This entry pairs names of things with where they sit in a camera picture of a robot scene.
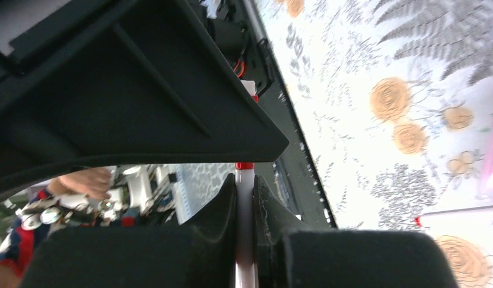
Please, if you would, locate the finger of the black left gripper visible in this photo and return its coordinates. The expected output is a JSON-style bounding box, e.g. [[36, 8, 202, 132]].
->
[[0, 1, 289, 194]]

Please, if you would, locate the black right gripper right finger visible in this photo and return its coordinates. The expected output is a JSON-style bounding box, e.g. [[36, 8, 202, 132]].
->
[[253, 176, 457, 287]]

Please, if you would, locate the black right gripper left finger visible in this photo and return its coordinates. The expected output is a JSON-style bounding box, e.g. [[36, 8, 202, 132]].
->
[[21, 174, 237, 287]]

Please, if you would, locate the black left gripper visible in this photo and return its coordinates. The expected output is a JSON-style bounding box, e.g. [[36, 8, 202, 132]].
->
[[0, 1, 124, 107]]

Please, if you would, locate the white marker red cap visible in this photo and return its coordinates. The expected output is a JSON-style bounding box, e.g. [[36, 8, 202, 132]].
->
[[414, 205, 493, 234], [235, 162, 258, 288]]

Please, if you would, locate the operator hand in background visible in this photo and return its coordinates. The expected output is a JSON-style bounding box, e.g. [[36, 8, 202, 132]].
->
[[47, 167, 113, 200]]

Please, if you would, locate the floral patterned table mat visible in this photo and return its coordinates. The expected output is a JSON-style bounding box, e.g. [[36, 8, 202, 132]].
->
[[254, 0, 493, 288]]

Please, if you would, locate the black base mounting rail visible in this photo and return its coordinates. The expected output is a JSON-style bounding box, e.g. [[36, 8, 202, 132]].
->
[[239, 1, 336, 229]]

